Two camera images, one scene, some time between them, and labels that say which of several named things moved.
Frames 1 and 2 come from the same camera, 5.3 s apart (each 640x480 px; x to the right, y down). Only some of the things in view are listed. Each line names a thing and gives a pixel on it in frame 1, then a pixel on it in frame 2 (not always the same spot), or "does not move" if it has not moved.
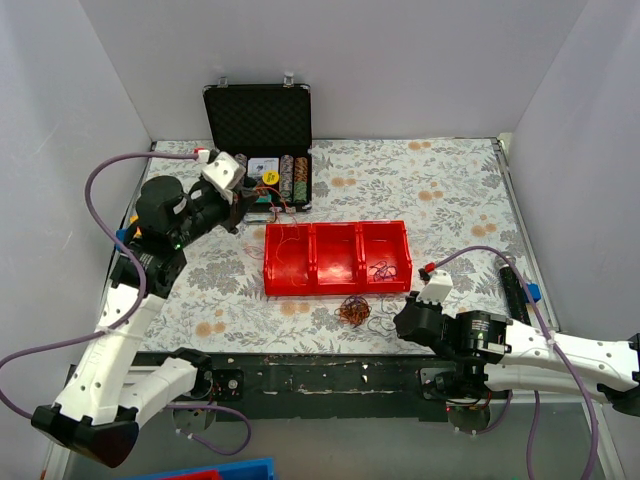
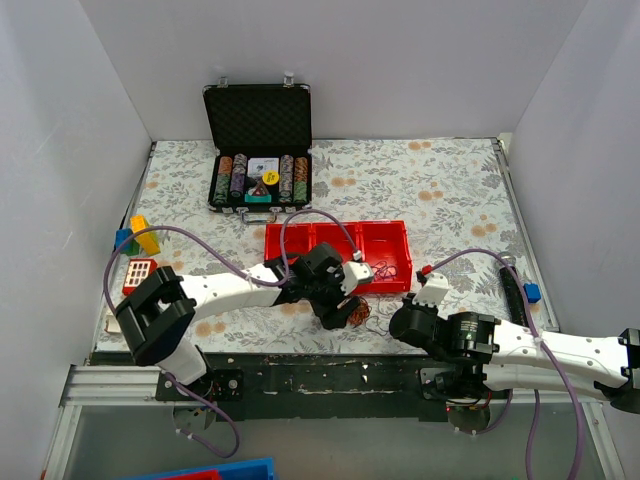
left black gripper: (240, 204) to (338, 310)
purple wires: (382, 270) does not move
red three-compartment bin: (318, 258) does not move
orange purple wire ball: (353, 310) does not move
